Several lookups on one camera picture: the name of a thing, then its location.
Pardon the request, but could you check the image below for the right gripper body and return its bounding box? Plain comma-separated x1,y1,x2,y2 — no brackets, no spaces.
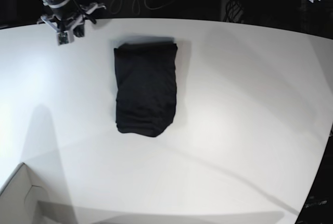
37,0,106,46

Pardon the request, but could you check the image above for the black t-shirt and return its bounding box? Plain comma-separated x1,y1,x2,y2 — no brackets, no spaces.
114,41,178,138

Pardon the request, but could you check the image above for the white cardboard box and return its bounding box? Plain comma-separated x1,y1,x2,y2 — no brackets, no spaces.
1,163,54,224

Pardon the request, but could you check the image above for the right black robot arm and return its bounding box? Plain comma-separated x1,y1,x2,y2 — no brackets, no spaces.
37,0,106,46

